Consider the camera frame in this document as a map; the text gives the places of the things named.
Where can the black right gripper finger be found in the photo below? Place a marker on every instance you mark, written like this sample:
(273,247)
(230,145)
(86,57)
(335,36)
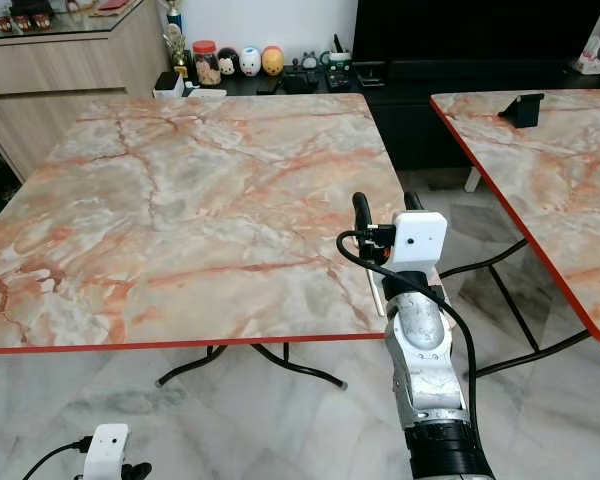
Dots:
(415,202)
(362,210)

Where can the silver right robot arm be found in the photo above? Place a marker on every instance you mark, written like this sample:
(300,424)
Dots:
(425,355)

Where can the silver metal fork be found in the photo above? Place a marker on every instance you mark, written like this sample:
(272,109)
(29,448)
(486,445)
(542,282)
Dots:
(376,293)

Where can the black phone stand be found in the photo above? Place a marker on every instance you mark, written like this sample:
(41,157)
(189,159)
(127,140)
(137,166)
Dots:
(526,109)

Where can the green and white cup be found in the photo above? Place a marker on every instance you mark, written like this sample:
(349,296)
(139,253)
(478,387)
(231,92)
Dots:
(338,58)

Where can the small grey figurine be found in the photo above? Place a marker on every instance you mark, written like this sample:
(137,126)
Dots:
(308,64)

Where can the orange egg figurine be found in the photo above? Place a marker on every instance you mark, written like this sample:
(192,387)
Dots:
(272,61)

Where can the black television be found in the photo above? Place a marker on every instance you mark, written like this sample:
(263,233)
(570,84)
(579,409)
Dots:
(480,28)

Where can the white egg figurine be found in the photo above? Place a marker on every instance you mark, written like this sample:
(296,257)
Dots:
(249,62)

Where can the black and white round figurine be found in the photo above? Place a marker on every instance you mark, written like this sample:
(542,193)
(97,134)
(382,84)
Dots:
(228,63)

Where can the red lidded snack jar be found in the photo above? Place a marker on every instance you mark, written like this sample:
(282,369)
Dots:
(206,65)

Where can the pink and white ornament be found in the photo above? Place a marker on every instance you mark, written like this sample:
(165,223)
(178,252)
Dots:
(590,58)

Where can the small white box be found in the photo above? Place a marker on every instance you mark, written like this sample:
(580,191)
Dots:
(169,86)

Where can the gold trophy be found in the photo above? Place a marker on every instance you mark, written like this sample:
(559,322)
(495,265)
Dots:
(175,42)

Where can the wooden cabinet with glass top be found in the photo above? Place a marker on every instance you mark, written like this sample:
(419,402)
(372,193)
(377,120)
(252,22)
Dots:
(70,80)

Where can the red tray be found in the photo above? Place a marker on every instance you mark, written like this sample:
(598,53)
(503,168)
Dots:
(112,5)

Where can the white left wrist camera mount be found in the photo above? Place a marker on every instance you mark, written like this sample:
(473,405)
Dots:
(106,452)

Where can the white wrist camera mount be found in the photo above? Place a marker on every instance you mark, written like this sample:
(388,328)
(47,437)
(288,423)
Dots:
(106,452)
(420,240)

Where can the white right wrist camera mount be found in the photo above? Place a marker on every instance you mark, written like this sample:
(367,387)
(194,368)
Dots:
(420,240)

